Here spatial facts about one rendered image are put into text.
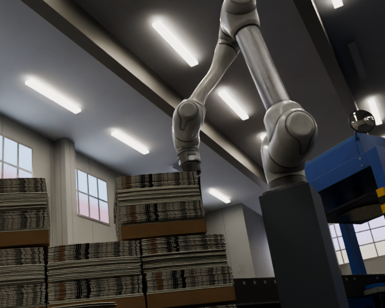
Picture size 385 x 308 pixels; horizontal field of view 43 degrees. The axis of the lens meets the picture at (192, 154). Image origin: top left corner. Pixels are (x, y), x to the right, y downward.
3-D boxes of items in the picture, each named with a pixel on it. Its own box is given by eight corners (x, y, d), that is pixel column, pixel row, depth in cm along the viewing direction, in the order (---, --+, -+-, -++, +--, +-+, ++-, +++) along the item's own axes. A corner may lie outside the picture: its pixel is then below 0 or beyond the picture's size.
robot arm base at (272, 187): (319, 197, 203) (316, 184, 205) (307, 183, 184) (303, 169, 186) (278, 208, 209) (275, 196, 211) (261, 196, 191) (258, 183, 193)
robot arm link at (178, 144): (174, 159, 201) (175, 145, 189) (169, 126, 207) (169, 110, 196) (200, 156, 202) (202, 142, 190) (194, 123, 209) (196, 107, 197)
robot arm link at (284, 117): (315, 162, 190) (332, 137, 170) (275, 173, 187) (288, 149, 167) (246, 11, 220) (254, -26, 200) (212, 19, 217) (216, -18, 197)
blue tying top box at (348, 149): (366, 158, 326) (357, 132, 334) (304, 191, 371) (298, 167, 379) (408, 165, 349) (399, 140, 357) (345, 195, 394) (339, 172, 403)
